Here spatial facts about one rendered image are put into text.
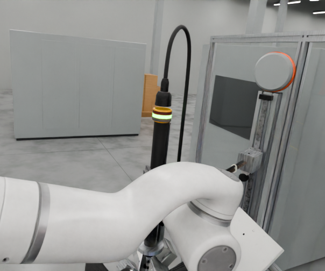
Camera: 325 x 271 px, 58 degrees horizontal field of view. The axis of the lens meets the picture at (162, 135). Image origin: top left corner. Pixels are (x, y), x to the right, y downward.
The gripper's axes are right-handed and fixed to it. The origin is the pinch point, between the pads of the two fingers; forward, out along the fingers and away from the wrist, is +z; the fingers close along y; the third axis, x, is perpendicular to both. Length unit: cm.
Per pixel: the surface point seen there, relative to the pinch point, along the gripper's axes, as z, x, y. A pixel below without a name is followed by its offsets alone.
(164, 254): 32, -50, 17
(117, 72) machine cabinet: 565, -21, 73
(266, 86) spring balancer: 40, 19, 55
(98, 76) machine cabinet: 559, -30, 35
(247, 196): 39, -30, 56
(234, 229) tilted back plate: 20, -33, 39
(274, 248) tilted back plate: 3, -28, 42
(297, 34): 45, 41, 70
